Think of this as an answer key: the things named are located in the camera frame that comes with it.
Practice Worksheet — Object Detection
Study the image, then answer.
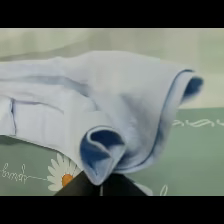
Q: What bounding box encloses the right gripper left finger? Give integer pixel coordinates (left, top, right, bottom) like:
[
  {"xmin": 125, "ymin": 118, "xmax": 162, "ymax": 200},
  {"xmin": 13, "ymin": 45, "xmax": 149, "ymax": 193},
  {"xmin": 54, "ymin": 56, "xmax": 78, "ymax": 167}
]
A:
[{"xmin": 54, "ymin": 171, "xmax": 102, "ymax": 197}]

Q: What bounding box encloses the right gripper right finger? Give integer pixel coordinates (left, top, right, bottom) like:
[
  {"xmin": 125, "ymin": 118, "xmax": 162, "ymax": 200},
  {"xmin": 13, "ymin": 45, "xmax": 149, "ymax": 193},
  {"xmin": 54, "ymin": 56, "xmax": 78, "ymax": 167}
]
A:
[{"xmin": 100, "ymin": 172, "xmax": 148, "ymax": 197}]

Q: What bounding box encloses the light blue shirt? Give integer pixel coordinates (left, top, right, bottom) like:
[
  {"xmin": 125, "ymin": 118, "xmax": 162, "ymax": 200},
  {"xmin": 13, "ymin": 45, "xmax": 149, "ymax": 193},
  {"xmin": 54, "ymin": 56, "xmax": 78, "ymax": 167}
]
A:
[{"xmin": 0, "ymin": 49, "xmax": 205, "ymax": 197}]

